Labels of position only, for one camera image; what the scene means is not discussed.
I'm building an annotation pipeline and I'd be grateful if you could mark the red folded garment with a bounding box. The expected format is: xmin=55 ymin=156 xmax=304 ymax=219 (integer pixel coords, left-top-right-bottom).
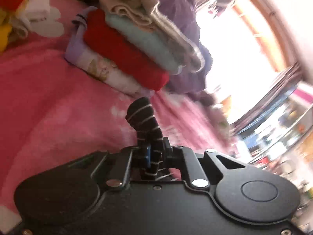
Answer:
xmin=83 ymin=8 xmax=171 ymax=92

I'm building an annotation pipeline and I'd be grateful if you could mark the mint folded garment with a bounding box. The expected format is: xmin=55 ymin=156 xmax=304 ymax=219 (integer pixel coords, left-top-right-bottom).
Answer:
xmin=105 ymin=13 xmax=183 ymax=76

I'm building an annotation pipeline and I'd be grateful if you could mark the glass display cabinet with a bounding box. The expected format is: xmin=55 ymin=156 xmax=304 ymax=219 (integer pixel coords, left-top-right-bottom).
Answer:
xmin=232 ymin=83 xmax=313 ymax=168

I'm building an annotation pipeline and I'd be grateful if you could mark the lilac floral folded garment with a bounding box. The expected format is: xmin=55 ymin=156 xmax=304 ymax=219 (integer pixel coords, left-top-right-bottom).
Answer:
xmin=64 ymin=6 xmax=152 ymax=98

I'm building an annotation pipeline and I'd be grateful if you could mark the stack of folded clothes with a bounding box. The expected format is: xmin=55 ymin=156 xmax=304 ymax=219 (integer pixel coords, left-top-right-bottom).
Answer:
xmin=95 ymin=0 xmax=205 ymax=73

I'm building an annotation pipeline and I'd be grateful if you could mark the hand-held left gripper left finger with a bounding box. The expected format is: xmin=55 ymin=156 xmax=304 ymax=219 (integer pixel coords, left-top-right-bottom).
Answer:
xmin=67 ymin=146 xmax=151 ymax=192

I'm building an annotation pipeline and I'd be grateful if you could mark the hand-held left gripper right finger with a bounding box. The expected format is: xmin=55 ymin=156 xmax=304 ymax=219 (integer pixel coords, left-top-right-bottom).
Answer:
xmin=162 ymin=136 xmax=246 ymax=189

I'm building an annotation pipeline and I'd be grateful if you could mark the black white-striped sock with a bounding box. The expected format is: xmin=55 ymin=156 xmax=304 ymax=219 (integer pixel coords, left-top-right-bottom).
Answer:
xmin=125 ymin=97 xmax=177 ymax=181

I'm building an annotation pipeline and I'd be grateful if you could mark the purple duvet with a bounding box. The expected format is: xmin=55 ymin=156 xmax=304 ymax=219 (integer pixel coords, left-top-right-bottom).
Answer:
xmin=137 ymin=0 xmax=214 ymax=96

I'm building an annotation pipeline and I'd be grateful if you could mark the pink floral blanket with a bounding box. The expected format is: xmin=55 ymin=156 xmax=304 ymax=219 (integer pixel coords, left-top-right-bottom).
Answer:
xmin=0 ymin=0 xmax=236 ymax=226

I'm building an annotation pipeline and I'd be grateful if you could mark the white printed plastic bag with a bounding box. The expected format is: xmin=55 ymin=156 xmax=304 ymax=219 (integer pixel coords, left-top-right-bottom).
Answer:
xmin=212 ymin=108 xmax=236 ymax=139

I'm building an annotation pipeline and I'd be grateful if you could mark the white cloth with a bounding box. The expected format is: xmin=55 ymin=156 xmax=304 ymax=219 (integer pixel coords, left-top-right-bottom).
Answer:
xmin=15 ymin=0 xmax=52 ymax=30

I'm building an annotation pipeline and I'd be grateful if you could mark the wooden door frame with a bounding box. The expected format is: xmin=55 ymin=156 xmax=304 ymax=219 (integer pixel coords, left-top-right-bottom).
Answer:
xmin=229 ymin=0 xmax=302 ymax=73

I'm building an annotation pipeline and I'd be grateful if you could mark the mauve crumpled garment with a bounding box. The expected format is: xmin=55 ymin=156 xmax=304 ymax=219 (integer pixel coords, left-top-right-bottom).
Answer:
xmin=194 ymin=92 xmax=222 ymax=109

